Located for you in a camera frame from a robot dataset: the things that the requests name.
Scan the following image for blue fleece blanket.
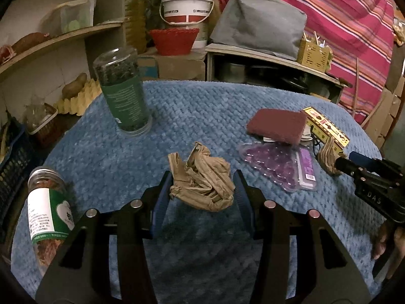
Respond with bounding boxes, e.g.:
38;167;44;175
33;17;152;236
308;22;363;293
11;81;390;304

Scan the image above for small brown basket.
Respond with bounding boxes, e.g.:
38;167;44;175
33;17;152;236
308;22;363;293
25;103;60;146

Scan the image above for dark plastic crate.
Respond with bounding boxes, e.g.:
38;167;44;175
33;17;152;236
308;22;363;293
0;117;42;229

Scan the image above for wooden shelf unit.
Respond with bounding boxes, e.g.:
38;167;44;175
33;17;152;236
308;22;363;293
0;0;127;102

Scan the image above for potato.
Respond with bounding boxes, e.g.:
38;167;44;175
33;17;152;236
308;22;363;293
62;73;88;99

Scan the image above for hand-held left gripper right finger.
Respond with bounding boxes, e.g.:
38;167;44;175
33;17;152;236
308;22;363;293
232;169;372;304

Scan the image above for purple bead packet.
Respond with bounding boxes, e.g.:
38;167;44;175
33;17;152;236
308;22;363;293
239;141;318;193

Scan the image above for white label glass jar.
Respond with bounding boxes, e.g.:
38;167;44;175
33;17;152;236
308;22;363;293
27;166;76;273

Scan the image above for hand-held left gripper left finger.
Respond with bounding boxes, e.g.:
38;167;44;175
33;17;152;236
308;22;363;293
35;170;174;304

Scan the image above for large brown paper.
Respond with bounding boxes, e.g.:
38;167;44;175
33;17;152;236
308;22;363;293
168;141;235;212

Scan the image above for red plastic basket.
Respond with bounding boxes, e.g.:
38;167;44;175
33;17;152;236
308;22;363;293
149;28;200;56

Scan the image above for yellow printed box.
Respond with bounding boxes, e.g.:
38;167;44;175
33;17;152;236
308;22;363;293
300;107;351;149

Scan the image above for maroon scouring pad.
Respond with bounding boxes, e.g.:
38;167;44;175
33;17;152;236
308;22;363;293
246;108;308;146

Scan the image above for clear plastic container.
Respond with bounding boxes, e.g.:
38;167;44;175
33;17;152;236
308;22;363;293
47;0;95;37

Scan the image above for white plastic bucket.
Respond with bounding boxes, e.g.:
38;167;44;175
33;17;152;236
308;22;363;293
159;0;215;49

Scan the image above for small brown paper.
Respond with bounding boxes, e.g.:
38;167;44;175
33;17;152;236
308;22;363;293
317;138;347;176

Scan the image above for stacked cardboard boxes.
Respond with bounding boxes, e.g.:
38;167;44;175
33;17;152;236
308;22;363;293
364;76;405;146

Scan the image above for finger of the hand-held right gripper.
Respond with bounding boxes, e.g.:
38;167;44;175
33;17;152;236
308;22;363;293
349;151;385;168
335;157;364;178

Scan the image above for grey fabric cover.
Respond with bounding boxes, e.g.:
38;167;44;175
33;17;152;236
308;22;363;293
209;0;308;61

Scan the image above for yellow oil bottle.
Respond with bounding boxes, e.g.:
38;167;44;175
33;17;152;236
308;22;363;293
124;0;148;54

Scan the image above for cardboard box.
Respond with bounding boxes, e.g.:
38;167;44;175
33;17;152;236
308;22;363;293
137;49;208;81

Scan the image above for yellow woven box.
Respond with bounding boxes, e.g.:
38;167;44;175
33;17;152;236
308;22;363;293
297;38;331;73

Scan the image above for person's right hand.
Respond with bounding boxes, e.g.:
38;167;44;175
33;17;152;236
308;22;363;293
372;222;396;260

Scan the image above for pink striped cloth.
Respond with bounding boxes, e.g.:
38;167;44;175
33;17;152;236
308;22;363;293
209;0;396;124

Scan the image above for yellow egg tray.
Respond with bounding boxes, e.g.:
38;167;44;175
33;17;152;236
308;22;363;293
57;79;103;116

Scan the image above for green label glass jar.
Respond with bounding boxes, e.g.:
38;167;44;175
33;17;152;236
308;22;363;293
93;47;153;137

